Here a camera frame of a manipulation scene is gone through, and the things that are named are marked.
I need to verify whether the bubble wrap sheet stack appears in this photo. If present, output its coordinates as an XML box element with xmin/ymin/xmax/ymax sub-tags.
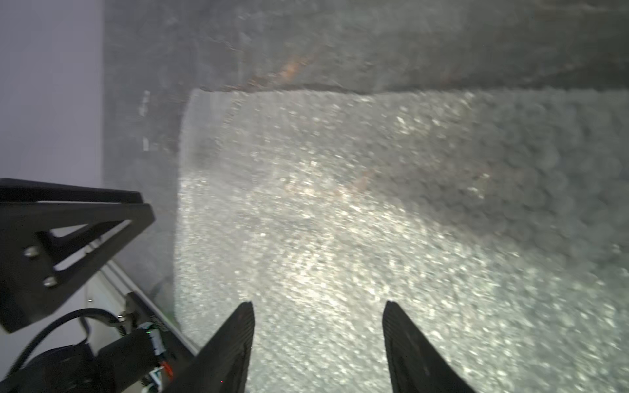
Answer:
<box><xmin>175</xmin><ymin>90</ymin><xmax>628</xmax><ymax>392</ymax></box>

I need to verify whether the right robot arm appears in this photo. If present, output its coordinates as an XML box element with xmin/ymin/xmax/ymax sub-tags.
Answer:
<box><xmin>1</xmin><ymin>178</ymin><xmax>470</xmax><ymax>392</ymax></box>

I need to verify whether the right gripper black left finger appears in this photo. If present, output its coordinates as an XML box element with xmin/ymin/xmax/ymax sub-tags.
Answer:
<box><xmin>165</xmin><ymin>302</ymin><xmax>255</xmax><ymax>393</ymax></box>

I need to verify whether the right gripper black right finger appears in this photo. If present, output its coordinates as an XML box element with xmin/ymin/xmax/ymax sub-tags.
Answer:
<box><xmin>382</xmin><ymin>301</ymin><xmax>474</xmax><ymax>393</ymax></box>

